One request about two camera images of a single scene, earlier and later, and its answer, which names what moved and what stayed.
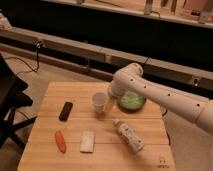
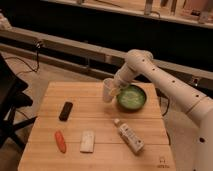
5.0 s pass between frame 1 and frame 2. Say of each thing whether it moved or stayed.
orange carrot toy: stayed
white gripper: moved
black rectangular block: stayed
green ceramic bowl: stayed
